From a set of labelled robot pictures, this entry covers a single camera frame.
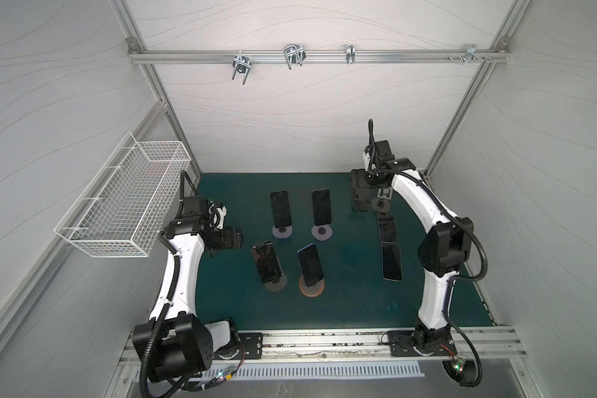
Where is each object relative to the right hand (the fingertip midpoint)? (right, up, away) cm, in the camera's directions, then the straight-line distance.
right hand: (362, 178), depth 92 cm
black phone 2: (-15, -11, +2) cm, 19 cm away
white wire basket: (-73, -10, -23) cm, 77 cm away
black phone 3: (-34, -27, -15) cm, 46 cm away
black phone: (-31, -12, +2) cm, 33 cm away
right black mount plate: (+7, -51, -18) cm, 55 cm away
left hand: (-48, -21, -13) cm, 54 cm away
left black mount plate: (-37, -52, -19) cm, 66 cm away
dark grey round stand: (-31, -38, -6) cm, 50 cm away
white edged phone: (+12, -20, +7) cm, 24 cm away
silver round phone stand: (+13, -10, +19) cm, 25 cm away
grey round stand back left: (-31, -22, +9) cm, 39 cm away
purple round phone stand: (-15, -22, +9) cm, 28 cm away
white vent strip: (-17, -57, -22) cm, 64 cm away
